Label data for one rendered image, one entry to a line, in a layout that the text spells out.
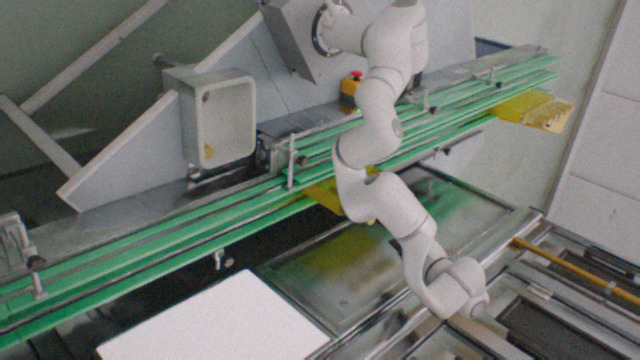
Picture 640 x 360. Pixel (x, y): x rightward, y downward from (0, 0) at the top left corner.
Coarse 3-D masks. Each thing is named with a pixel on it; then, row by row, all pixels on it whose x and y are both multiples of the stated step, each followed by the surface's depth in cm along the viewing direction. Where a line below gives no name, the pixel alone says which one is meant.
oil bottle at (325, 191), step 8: (320, 184) 141; (328, 184) 141; (336, 184) 142; (304, 192) 146; (312, 192) 143; (320, 192) 140; (328, 192) 138; (336, 192) 138; (320, 200) 141; (328, 200) 139; (336, 200) 136; (328, 208) 140; (336, 208) 137
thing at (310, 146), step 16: (528, 64) 228; (544, 64) 230; (496, 80) 203; (432, 96) 181; (448, 96) 183; (464, 96) 184; (400, 112) 166; (416, 112) 166; (336, 128) 150; (352, 128) 151; (288, 144) 138; (304, 144) 139; (320, 144) 139
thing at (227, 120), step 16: (240, 80) 122; (224, 96) 130; (240, 96) 131; (208, 112) 128; (224, 112) 132; (240, 112) 133; (208, 128) 130; (224, 128) 134; (240, 128) 135; (208, 144) 133; (224, 144) 136; (240, 144) 137; (208, 160) 128; (224, 160) 130
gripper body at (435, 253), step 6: (432, 246) 116; (438, 246) 116; (432, 252) 115; (438, 252) 115; (444, 252) 115; (426, 258) 115; (432, 258) 114; (438, 258) 114; (444, 258) 115; (426, 264) 115; (432, 264) 113; (426, 270) 115; (426, 282) 116
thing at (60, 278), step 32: (512, 96) 217; (256, 192) 133; (288, 192) 134; (160, 224) 117; (192, 224) 118; (96, 256) 106; (128, 256) 106; (0, 288) 96; (32, 288) 97; (64, 288) 97
